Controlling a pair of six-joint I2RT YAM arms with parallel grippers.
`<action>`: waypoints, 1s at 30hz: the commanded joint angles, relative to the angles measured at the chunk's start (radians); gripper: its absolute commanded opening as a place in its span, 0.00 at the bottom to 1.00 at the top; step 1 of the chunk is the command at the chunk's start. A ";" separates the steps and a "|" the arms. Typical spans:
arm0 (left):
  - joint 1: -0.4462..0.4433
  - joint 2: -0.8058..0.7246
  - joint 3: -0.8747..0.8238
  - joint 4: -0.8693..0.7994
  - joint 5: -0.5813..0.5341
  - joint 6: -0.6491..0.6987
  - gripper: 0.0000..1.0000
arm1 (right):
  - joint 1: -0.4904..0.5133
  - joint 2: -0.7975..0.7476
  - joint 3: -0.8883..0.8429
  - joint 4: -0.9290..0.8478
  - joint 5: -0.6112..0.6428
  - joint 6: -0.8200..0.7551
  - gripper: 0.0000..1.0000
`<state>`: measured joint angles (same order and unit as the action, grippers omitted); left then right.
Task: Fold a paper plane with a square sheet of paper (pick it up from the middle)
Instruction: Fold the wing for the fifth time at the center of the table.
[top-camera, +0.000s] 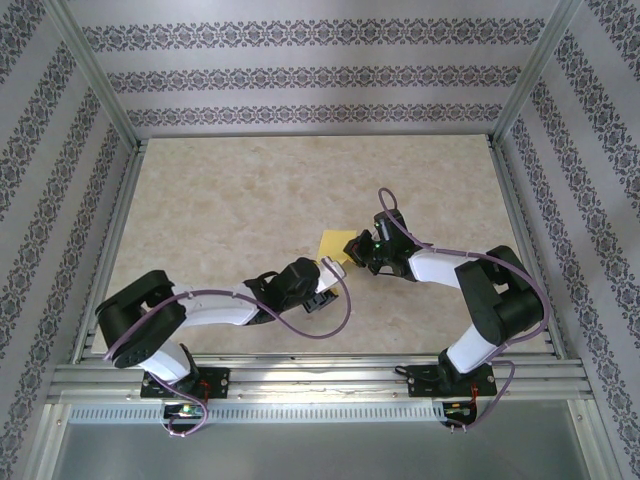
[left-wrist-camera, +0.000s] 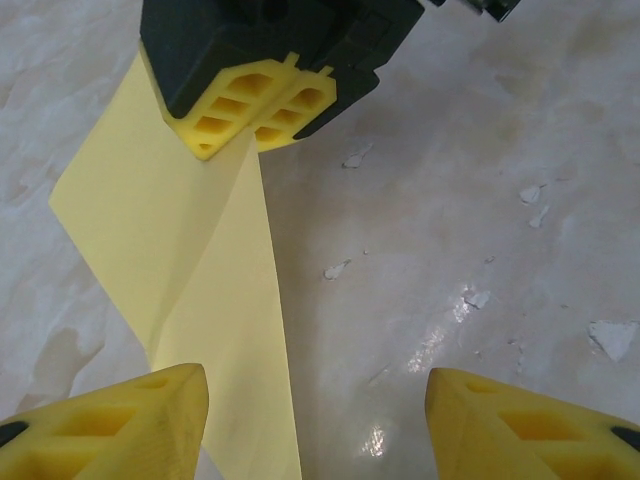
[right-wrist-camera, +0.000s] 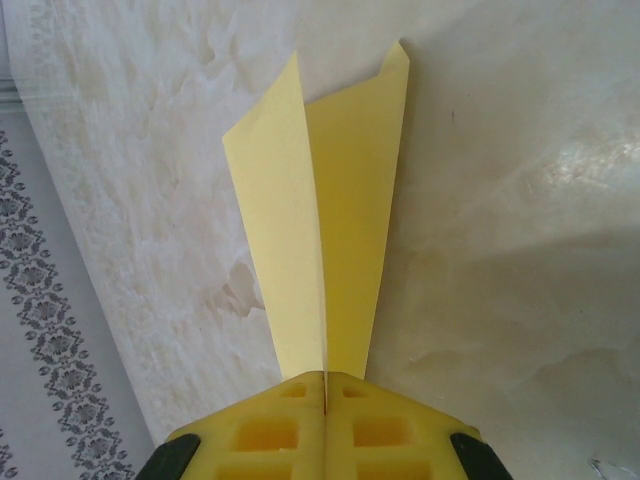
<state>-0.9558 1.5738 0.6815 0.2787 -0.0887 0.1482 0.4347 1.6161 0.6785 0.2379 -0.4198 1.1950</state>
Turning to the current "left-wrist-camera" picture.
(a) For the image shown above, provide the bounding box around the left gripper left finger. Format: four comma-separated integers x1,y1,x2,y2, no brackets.
0,363,209,480

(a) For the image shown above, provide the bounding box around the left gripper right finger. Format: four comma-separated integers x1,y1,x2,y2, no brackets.
424,368,640,480

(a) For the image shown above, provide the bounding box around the yellow paper sheet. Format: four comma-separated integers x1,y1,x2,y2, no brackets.
48,52,304,480

